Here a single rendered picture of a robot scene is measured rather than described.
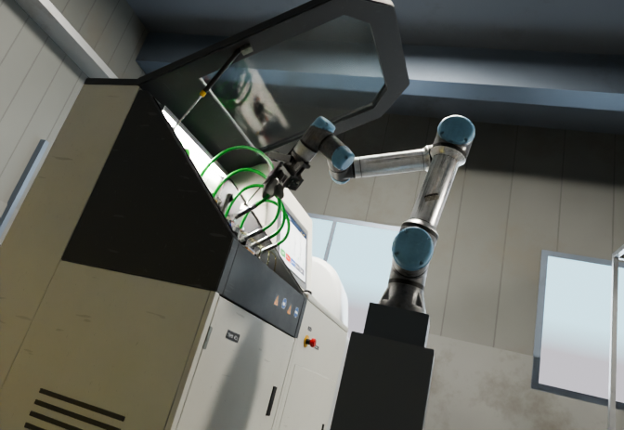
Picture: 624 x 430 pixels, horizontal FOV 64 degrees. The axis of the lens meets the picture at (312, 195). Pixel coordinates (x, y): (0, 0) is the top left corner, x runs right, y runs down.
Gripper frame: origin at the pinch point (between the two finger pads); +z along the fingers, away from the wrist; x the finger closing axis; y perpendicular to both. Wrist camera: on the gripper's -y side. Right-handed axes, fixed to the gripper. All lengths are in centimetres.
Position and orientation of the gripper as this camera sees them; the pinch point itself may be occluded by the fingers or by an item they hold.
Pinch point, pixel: (266, 194)
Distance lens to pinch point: 182.5
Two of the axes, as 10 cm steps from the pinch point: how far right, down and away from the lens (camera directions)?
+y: 4.7, 6.3, -6.2
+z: -6.0, 7.4, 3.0
